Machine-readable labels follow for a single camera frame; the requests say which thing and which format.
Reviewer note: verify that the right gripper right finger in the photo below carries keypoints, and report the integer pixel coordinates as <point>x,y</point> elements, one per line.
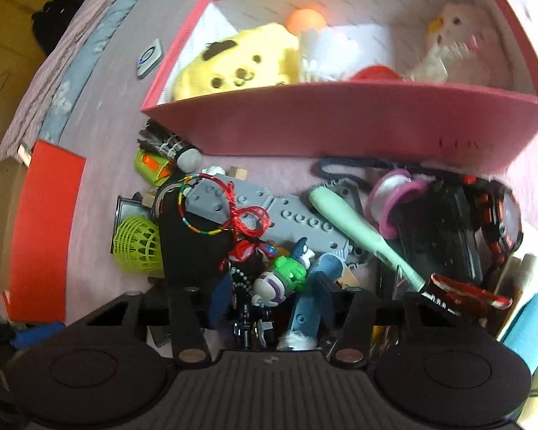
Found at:
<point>354,339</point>

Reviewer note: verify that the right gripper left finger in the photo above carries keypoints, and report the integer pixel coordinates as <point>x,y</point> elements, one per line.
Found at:
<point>187,339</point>

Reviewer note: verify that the green purple toy figure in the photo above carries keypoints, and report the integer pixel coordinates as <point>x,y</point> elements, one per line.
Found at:
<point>286,275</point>

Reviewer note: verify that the yellow dog plush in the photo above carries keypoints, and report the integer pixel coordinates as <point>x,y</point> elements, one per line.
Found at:
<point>259,57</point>

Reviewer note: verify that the orange ball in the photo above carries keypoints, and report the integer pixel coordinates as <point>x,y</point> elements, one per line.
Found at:
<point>304,20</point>

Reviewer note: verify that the green plastic shuttlecock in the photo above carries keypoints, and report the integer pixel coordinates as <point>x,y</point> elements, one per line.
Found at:
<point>136,246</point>

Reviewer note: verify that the grey brick plate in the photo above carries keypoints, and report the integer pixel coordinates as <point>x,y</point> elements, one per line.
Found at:
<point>291,217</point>

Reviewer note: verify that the pink tape roll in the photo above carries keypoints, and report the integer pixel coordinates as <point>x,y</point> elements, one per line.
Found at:
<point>394,188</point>

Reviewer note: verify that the green orange toy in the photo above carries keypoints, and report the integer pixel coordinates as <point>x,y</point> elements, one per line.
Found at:
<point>154,168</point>

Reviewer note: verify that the black red wrist watch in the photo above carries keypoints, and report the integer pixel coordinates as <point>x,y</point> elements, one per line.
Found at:
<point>498,216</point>

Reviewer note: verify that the red box lid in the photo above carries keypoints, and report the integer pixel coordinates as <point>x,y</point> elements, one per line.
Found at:
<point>41,236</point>

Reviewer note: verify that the black feather shuttlecock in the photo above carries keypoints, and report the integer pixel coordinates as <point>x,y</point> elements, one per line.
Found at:
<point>157,139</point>

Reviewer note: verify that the pink storage box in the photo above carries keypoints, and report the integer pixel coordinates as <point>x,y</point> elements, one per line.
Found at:
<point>473,127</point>

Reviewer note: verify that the light blue floral quilt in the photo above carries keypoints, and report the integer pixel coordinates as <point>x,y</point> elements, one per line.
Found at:
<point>80,70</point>

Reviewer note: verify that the pink checked quilt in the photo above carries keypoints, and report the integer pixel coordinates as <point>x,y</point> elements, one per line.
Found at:
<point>33,106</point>

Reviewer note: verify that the small white blue device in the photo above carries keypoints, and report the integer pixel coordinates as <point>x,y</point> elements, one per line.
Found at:
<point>149,59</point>

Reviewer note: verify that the pink monkey plush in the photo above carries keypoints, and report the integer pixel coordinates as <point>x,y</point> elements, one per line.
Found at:
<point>463,46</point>

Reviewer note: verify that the black bag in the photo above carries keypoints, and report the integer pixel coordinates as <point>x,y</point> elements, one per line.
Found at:
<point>51,22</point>

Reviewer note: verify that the mint green toothbrush handle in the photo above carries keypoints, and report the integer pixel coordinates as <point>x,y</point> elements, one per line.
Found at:
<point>345,219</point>

